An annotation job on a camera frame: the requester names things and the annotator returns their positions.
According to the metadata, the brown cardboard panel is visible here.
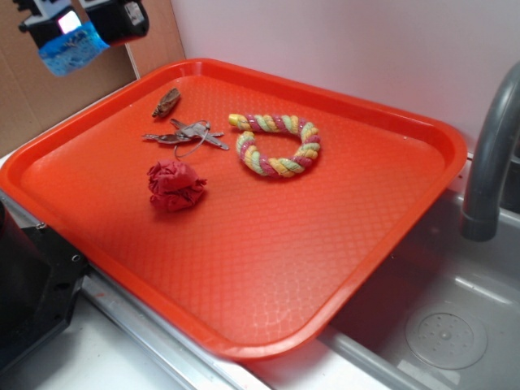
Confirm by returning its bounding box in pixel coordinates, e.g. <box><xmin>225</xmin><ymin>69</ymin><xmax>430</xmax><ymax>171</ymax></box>
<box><xmin>1</xmin><ymin>1</ymin><xmax>185</xmax><ymax>156</ymax></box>

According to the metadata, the silver key bunch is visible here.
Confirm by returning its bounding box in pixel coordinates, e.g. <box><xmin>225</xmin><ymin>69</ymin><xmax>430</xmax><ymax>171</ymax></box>
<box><xmin>141</xmin><ymin>119</ymin><xmax>229</xmax><ymax>160</ymax></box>

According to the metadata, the multicolour rope ring toy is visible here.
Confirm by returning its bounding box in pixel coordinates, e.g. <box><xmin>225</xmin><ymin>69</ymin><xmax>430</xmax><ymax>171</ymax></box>
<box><xmin>228</xmin><ymin>114</ymin><xmax>321</xmax><ymax>179</ymax></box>

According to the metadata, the blue sponge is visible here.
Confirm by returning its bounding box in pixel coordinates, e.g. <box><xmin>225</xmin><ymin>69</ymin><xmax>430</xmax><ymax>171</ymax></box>
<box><xmin>37</xmin><ymin>22</ymin><xmax>110</xmax><ymax>76</ymax></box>

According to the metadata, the grey toy sink basin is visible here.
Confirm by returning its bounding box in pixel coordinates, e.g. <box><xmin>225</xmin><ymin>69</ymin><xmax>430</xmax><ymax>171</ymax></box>
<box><xmin>320</xmin><ymin>193</ymin><xmax>519</xmax><ymax>389</ymax></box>

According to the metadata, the crumpled red cloth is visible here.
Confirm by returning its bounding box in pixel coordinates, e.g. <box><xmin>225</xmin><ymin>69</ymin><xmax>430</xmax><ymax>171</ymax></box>
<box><xmin>147</xmin><ymin>159</ymin><xmax>207</xmax><ymax>212</ymax></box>

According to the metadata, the red plastic tray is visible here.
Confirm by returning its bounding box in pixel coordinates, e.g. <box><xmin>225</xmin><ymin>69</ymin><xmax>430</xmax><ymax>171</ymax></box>
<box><xmin>1</xmin><ymin>59</ymin><xmax>466</xmax><ymax>361</ymax></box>

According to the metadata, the grey faucet spout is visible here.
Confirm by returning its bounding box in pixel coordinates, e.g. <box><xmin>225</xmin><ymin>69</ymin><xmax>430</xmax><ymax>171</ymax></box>
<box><xmin>460</xmin><ymin>64</ymin><xmax>519</xmax><ymax>242</ymax></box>

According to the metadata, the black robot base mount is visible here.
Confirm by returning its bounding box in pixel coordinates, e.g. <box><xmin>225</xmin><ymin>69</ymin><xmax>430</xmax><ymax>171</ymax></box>
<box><xmin>1</xmin><ymin>206</ymin><xmax>88</xmax><ymax>373</ymax></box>

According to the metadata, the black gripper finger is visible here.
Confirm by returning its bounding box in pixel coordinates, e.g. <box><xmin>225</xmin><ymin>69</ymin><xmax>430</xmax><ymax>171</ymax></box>
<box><xmin>80</xmin><ymin>0</ymin><xmax>150</xmax><ymax>46</ymax></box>
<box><xmin>12</xmin><ymin>0</ymin><xmax>81</xmax><ymax>48</ymax></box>

